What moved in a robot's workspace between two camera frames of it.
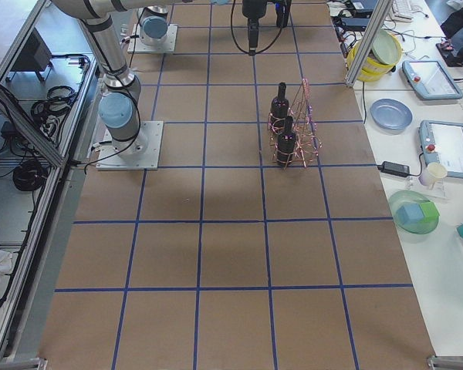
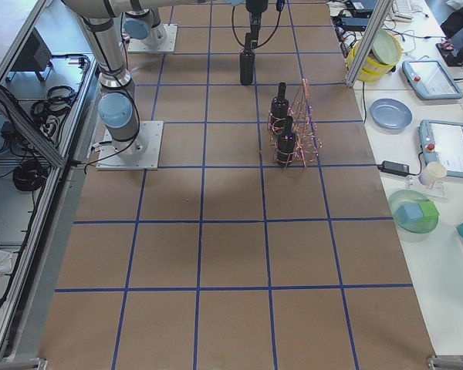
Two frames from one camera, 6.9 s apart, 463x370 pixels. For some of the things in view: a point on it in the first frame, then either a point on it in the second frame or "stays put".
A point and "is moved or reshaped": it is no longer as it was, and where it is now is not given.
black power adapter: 393,169 stays put
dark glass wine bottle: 253,28 is moved or reshaped
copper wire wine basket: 295,139 stays put
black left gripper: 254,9 stays put
